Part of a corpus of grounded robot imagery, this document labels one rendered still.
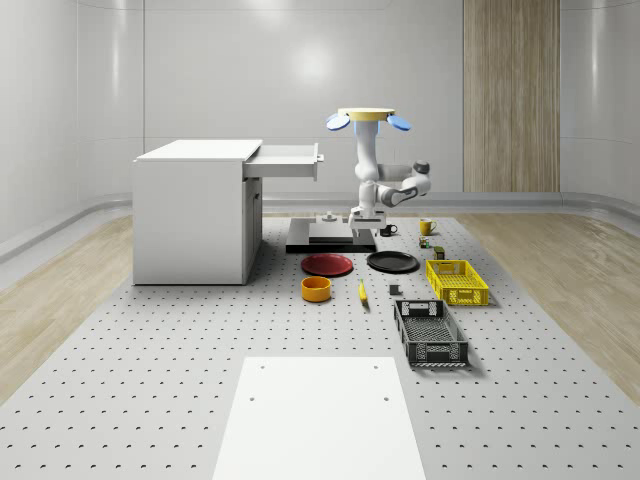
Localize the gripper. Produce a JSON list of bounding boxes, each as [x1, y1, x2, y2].
[[348, 205, 387, 240]]

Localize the black stove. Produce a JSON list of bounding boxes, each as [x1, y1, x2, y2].
[[285, 211, 378, 254]]

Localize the black plate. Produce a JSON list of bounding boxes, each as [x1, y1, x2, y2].
[[366, 250, 421, 274]]

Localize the red plate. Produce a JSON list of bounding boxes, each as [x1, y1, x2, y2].
[[300, 253, 355, 277]]

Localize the yellow bowl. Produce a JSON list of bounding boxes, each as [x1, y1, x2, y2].
[[300, 276, 333, 303]]

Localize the white drawer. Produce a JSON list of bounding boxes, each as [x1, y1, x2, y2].
[[242, 142, 325, 183]]

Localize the yellow basket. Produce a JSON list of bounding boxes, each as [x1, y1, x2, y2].
[[425, 259, 490, 307]]

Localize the dark grey basket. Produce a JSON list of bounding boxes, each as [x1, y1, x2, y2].
[[392, 298, 471, 368]]

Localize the white cabinet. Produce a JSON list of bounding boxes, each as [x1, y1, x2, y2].
[[132, 138, 264, 287]]

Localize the white board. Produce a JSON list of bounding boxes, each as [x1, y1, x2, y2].
[[211, 356, 428, 480]]

